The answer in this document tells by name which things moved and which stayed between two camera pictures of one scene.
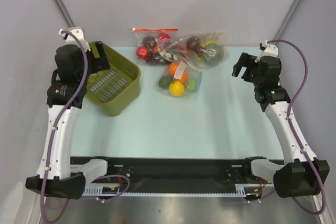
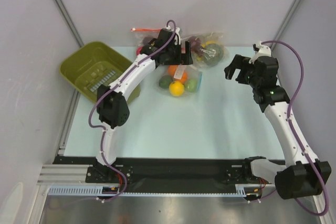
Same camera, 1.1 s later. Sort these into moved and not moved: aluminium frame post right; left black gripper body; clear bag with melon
Moved: left black gripper body
Not moved: aluminium frame post right; clear bag with melon
